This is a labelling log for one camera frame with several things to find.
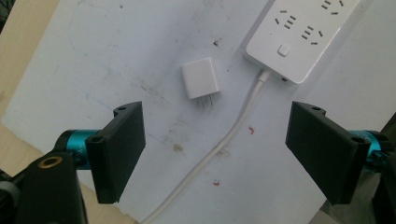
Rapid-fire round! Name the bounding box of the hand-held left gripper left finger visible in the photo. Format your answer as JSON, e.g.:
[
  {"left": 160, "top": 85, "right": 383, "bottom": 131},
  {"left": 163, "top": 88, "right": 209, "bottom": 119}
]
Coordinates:
[{"left": 54, "top": 101, "right": 147, "bottom": 204}]

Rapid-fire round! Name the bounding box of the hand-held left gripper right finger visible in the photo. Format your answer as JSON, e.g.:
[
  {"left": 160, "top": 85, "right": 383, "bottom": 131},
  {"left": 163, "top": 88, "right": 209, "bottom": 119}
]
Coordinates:
[{"left": 285, "top": 101, "right": 389, "bottom": 206}]

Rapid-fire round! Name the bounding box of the white charger plug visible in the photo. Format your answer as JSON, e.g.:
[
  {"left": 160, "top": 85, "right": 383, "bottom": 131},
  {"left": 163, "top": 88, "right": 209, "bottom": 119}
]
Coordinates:
[{"left": 180, "top": 56, "right": 222, "bottom": 109}]

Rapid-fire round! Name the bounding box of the white power strip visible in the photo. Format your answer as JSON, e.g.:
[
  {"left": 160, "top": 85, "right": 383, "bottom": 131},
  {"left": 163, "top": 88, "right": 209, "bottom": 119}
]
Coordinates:
[{"left": 243, "top": 0, "right": 361, "bottom": 85}]

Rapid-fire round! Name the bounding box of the white power strip cable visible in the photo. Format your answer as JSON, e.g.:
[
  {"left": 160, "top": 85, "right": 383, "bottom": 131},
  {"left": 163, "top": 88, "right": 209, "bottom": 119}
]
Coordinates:
[{"left": 138, "top": 69, "right": 271, "bottom": 224}]

